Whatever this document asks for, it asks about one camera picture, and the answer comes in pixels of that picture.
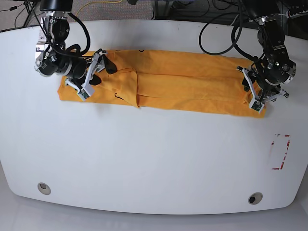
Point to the black tripod legs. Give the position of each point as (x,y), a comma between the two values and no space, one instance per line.
(23,18)

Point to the red tape marking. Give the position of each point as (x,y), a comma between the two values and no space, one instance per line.
(278,151)

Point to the white power strip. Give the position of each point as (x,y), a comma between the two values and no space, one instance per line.
(297,11)

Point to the table cable grommet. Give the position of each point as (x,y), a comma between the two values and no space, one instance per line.
(44,188)
(255,198)

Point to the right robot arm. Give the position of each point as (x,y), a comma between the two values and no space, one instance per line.
(54,57)

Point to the yellow t-shirt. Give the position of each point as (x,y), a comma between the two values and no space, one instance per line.
(176,80)

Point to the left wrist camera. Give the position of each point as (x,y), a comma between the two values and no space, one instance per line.
(256,105)

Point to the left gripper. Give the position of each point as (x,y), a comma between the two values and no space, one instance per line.
(265,83)

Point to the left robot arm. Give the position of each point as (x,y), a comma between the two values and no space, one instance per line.
(270,35)

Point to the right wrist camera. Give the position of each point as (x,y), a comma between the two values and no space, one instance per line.
(86,92)

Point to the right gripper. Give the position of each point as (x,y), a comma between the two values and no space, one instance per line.
(84,71)

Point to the right table cable grommet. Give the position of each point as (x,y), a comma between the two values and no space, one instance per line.
(255,198)

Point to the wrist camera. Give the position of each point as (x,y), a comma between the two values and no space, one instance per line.
(256,105)
(86,92)

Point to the left table cable grommet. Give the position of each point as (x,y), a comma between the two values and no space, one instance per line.
(44,188)

